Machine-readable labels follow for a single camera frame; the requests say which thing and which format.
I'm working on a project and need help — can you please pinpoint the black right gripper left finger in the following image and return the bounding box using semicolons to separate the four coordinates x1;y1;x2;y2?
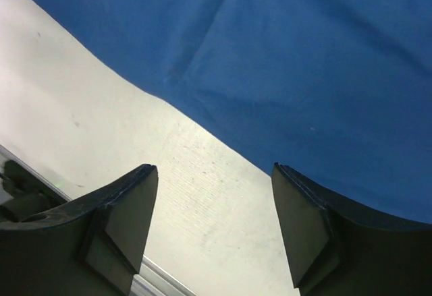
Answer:
0;163;159;296

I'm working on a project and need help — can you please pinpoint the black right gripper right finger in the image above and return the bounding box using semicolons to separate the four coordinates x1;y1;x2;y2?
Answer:
271;164;431;295

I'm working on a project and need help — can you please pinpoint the blue surgical wrap cloth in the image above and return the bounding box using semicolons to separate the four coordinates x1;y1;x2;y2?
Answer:
33;0;431;223

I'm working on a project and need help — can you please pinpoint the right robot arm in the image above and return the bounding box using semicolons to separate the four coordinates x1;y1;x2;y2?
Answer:
1;160;431;295

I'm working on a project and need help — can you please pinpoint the aluminium front frame rail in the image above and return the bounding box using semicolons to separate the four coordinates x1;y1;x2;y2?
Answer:
0;144;203;296

